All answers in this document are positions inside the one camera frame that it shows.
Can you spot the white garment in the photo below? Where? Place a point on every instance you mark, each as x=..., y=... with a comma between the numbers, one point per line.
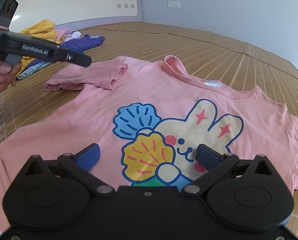
x=75, y=35

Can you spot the bamboo bed mat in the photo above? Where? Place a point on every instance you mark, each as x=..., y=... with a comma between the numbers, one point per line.
x=239, y=62

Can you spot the light blue knit garment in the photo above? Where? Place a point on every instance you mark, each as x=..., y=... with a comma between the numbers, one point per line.
x=32, y=70

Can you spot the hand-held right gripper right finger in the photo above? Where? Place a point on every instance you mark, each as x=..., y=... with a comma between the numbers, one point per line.
x=206, y=157

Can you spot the yellow striped shirt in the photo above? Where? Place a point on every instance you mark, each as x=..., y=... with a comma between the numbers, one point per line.
x=42, y=26

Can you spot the pale pink garment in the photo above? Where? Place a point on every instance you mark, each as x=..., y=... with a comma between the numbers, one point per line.
x=62, y=33

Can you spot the purple knit sweater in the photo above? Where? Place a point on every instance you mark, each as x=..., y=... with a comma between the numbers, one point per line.
x=84, y=42

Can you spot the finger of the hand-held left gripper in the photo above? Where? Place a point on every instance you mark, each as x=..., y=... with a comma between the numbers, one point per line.
x=76, y=57

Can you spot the pink cartoon print shirt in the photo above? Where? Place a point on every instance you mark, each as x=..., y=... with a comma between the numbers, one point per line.
x=151, y=92

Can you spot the person's left hand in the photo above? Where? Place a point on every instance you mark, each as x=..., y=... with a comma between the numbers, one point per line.
x=8, y=77

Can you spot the white double wall socket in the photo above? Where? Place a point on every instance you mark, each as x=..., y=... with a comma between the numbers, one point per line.
x=173, y=4

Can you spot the cream bed headboard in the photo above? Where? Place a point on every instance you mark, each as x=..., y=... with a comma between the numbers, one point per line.
x=76, y=5

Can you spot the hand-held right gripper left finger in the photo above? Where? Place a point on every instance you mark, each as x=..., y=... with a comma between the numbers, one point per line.
x=89, y=156

